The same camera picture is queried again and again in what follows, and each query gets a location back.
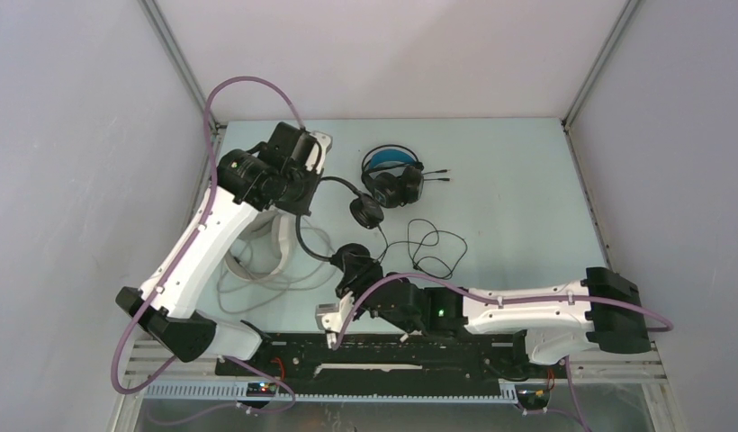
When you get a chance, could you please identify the small black headphones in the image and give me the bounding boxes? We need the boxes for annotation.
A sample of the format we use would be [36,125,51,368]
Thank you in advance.
[295,175,469,300]

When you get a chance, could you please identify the large black blue headphones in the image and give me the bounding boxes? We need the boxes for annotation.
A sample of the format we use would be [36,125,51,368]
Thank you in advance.
[360,144,449,209]

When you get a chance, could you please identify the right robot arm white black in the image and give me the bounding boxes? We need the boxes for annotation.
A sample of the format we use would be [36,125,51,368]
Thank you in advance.
[325,266,654,376]

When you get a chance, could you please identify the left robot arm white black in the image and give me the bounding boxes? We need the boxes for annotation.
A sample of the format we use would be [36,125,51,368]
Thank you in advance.
[115,122,332,375]

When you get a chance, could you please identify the white gaming headphones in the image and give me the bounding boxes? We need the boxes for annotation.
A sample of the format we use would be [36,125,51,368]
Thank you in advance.
[216,211,340,315]

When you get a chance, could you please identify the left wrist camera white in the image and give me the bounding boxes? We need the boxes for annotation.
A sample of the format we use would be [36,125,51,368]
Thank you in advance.
[305,130,333,175]

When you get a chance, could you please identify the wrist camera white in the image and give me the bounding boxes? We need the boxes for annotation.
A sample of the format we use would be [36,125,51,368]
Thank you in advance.
[315,293,354,349]
[305,130,333,175]

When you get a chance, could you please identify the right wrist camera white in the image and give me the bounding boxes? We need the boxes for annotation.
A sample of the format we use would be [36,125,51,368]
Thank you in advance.
[315,293,354,349]

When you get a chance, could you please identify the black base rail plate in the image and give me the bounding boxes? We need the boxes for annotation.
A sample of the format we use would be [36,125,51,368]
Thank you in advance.
[214,333,566,396]

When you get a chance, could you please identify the white slotted cable duct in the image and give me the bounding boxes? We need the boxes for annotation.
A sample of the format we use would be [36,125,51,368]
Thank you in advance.
[143,380,538,404]

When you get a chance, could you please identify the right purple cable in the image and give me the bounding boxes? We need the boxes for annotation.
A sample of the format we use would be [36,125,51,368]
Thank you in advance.
[329,273,674,432]

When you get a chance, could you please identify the purple cable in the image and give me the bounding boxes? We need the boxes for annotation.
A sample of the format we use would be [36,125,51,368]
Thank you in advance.
[329,273,674,432]
[109,76,308,428]

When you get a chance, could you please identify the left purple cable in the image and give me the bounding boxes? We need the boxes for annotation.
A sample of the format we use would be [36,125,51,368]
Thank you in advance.
[109,76,308,428]

